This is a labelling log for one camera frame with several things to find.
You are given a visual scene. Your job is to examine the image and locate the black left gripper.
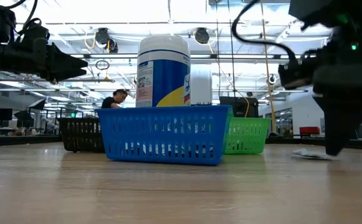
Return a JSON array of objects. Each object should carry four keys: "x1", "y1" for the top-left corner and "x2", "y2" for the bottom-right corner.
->
[{"x1": 0, "y1": 37, "x2": 88, "y2": 83}]

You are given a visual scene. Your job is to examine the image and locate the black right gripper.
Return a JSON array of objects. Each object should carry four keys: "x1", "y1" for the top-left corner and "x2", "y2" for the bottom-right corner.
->
[{"x1": 313, "y1": 24, "x2": 362, "y2": 156}]

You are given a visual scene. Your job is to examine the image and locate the white BZK towelette packet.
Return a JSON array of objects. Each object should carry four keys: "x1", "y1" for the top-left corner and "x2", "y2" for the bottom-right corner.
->
[{"x1": 292, "y1": 148, "x2": 334, "y2": 161}]

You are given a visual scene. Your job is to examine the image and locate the green plastic basket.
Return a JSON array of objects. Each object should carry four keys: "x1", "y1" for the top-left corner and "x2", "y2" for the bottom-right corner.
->
[{"x1": 224, "y1": 116, "x2": 272, "y2": 156}]

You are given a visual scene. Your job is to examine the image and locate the blue yellow wipes canister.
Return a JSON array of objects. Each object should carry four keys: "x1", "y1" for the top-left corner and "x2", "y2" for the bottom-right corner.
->
[{"x1": 135, "y1": 34, "x2": 191, "y2": 108}]

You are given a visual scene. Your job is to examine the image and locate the blue plastic basket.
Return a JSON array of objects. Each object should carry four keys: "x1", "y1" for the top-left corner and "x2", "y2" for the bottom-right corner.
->
[{"x1": 95, "y1": 105, "x2": 234, "y2": 166}]

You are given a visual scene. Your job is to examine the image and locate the red cabinet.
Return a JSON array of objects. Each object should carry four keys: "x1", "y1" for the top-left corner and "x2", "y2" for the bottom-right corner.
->
[{"x1": 298, "y1": 126, "x2": 321, "y2": 137}]

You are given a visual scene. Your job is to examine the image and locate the black softbox lamp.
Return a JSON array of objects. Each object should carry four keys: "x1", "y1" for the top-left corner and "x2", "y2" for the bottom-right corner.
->
[{"x1": 27, "y1": 98, "x2": 47, "y2": 110}]

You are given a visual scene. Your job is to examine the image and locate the person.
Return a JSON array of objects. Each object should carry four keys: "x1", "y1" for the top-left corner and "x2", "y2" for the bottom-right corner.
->
[{"x1": 101, "y1": 89, "x2": 128, "y2": 109}]

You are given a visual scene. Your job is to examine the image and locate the black studio lamp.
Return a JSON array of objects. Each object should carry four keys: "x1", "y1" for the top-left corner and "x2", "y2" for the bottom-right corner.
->
[{"x1": 14, "y1": 110, "x2": 35, "y2": 129}]

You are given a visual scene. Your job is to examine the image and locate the black plastic basket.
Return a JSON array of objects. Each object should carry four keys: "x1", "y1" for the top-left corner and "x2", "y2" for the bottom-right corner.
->
[{"x1": 59, "y1": 117, "x2": 106, "y2": 153}]

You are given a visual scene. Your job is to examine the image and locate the black monitor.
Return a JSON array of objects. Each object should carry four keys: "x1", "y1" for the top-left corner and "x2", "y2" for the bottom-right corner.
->
[{"x1": 0, "y1": 108, "x2": 13, "y2": 121}]

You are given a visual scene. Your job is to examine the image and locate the black computer tower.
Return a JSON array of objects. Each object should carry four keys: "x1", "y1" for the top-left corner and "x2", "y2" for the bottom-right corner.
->
[{"x1": 219, "y1": 96, "x2": 259, "y2": 118}]

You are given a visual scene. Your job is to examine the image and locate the small white bottle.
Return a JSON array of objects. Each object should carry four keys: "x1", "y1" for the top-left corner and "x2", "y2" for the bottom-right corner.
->
[{"x1": 190, "y1": 67, "x2": 213, "y2": 106}]

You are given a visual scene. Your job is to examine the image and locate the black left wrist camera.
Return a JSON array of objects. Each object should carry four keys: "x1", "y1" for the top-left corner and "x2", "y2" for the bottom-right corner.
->
[{"x1": 20, "y1": 18, "x2": 50, "y2": 44}]

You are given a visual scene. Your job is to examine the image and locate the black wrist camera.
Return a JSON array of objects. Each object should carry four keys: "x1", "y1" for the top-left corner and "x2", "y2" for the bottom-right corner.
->
[
  {"x1": 20, "y1": 18, "x2": 50, "y2": 44},
  {"x1": 277, "y1": 55, "x2": 320, "y2": 91}
]

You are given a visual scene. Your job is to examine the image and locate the black ceiling cable reel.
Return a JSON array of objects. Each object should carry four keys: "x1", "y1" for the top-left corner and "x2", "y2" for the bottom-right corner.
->
[
  {"x1": 194, "y1": 27, "x2": 211, "y2": 45},
  {"x1": 95, "y1": 27, "x2": 110, "y2": 45}
]

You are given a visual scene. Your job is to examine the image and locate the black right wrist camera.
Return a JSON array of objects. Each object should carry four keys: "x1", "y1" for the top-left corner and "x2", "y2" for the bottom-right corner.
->
[{"x1": 277, "y1": 55, "x2": 320, "y2": 91}]

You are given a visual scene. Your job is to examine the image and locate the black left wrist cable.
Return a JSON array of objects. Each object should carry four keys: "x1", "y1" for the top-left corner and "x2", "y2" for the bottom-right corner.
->
[{"x1": 4, "y1": 0, "x2": 43, "y2": 37}]

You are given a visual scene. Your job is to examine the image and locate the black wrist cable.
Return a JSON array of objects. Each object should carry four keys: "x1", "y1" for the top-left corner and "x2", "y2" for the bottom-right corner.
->
[
  {"x1": 231, "y1": 0, "x2": 297, "y2": 63},
  {"x1": 4, "y1": 0, "x2": 43, "y2": 37}
]

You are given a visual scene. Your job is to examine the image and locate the orange hanging cable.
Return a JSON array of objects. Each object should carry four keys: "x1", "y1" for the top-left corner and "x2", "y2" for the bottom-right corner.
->
[{"x1": 260, "y1": 0, "x2": 277, "y2": 134}]

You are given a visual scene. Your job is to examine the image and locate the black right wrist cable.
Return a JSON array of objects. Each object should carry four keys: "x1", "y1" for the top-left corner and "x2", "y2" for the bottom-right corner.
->
[{"x1": 231, "y1": 0, "x2": 297, "y2": 63}]

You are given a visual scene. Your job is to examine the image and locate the black hanging cable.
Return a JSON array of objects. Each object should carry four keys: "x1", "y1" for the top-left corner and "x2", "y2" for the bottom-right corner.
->
[{"x1": 229, "y1": 0, "x2": 236, "y2": 98}]

